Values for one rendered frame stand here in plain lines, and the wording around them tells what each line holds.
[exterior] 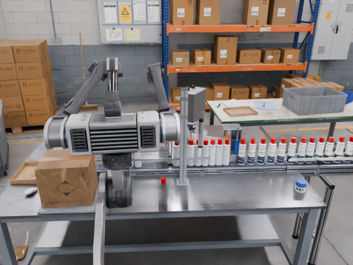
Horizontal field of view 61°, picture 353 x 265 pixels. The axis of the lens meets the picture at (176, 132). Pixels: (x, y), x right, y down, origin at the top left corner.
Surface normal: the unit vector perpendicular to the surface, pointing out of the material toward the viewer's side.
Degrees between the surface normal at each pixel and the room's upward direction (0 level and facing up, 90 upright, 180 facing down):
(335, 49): 90
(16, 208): 0
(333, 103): 90
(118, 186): 90
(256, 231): 0
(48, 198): 90
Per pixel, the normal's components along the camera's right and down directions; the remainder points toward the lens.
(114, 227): 0.00, -0.92
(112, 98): 0.10, -0.38
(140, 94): 0.13, 0.40
